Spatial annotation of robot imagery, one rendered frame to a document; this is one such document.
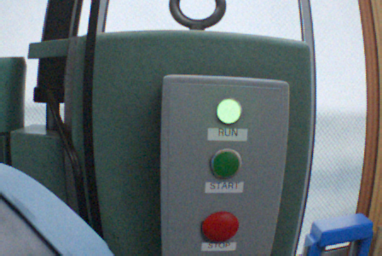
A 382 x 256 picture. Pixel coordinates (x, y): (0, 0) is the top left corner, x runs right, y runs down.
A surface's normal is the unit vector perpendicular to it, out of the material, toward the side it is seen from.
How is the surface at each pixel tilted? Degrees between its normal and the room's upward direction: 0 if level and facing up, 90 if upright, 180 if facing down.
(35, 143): 90
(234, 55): 90
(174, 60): 90
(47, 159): 90
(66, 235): 42
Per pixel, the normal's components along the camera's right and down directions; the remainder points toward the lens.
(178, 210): -0.04, 0.05
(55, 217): 0.58, -0.78
